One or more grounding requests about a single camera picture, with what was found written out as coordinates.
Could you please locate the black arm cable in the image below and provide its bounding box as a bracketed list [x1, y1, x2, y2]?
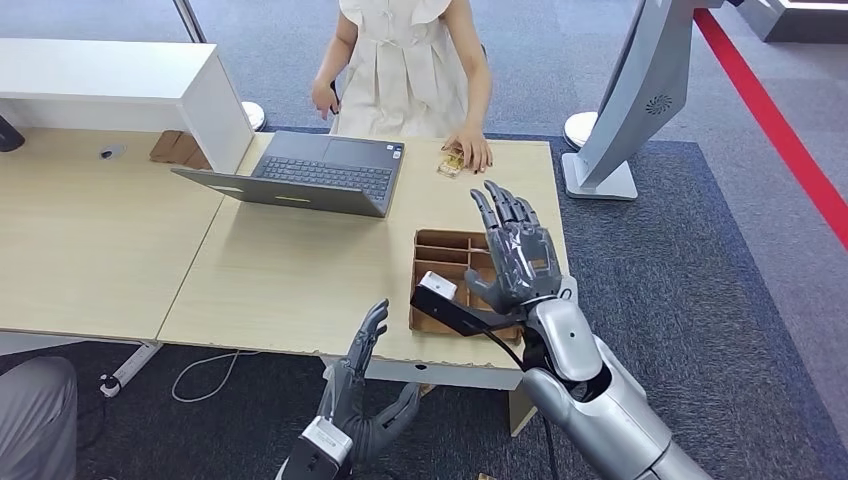
[482, 329, 561, 480]

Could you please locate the black device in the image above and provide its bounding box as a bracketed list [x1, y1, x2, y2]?
[0, 115, 26, 154]

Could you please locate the white counter shelf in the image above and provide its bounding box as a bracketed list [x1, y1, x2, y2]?
[0, 38, 256, 176]

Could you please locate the person's left hand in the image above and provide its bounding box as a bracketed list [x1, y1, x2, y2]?
[442, 127, 495, 175]

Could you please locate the grey white platform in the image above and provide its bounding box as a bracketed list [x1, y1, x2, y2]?
[735, 0, 848, 45]

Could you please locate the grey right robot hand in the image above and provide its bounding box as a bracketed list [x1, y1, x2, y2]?
[463, 180, 564, 316]

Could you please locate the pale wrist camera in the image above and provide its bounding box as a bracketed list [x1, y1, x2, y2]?
[418, 270, 458, 301]
[301, 415, 354, 465]

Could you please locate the white power strip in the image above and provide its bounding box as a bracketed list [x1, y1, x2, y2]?
[99, 342, 164, 400]

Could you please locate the light wood desk leg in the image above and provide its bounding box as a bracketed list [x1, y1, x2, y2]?
[508, 380, 539, 439]

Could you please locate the brown cardboard piece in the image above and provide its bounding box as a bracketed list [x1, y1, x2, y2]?
[148, 130, 212, 172]

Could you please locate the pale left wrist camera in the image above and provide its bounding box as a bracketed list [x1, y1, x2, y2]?
[301, 415, 354, 465]

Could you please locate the grey kiosk stand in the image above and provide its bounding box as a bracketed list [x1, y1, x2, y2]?
[561, 0, 727, 202]

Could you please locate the black camera bracket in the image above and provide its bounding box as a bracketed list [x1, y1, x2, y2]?
[409, 284, 531, 338]

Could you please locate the brown wooden organizer box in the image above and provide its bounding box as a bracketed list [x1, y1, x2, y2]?
[408, 228, 525, 346]

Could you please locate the grey open laptop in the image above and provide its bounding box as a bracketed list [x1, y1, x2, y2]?
[170, 130, 407, 220]

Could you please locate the person's right hand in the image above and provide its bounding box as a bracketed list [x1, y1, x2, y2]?
[311, 79, 341, 122]

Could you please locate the white floor cable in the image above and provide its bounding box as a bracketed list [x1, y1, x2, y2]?
[170, 349, 263, 405]

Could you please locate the person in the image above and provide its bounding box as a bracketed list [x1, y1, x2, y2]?
[311, 0, 495, 175]
[0, 356, 79, 480]

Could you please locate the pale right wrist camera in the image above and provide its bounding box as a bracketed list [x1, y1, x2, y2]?
[418, 270, 458, 301]

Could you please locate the white desk apron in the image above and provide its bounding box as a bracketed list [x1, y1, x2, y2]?
[319, 356, 528, 392]

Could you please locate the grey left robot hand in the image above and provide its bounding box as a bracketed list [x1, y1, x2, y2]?
[316, 299, 423, 465]

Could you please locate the stanchion with white base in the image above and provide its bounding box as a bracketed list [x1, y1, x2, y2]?
[172, 0, 267, 132]
[563, 111, 599, 152]

